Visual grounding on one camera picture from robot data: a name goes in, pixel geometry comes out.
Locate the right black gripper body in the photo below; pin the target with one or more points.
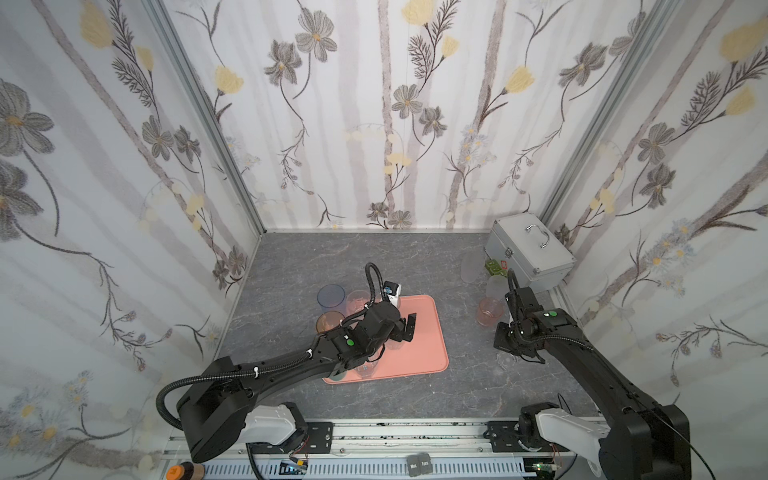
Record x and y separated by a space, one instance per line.
516 299

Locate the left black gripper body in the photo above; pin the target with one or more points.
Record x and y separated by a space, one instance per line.
402 327

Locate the pink rectangular tray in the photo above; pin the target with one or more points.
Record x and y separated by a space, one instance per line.
425 354

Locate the clear faceted glass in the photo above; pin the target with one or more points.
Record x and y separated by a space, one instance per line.
367 369
356 300

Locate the pink translucent cup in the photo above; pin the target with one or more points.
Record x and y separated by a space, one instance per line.
489 311

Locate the amber translucent cup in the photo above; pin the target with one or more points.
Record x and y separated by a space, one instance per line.
328 321

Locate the blue translucent cup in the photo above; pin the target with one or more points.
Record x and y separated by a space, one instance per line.
331 297

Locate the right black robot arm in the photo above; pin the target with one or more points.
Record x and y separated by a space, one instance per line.
623 403

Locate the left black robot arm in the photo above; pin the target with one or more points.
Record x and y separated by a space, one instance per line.
211 409

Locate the silver aluminium case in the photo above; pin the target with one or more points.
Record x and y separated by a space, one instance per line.
523 244

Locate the green small box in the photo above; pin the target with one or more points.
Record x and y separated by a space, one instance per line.
494 268

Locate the orange capped bottle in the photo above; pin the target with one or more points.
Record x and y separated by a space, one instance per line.
185 471

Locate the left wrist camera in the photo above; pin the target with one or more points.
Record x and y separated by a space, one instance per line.
392 292

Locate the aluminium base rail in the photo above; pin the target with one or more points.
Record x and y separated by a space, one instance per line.
281 431

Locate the white cable duct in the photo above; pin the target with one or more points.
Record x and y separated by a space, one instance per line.
370 468

